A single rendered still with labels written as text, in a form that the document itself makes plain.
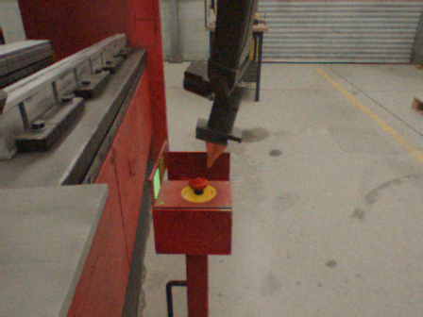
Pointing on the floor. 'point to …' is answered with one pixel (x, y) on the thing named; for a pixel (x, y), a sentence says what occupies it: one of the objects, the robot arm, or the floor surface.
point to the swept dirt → (143, 276)
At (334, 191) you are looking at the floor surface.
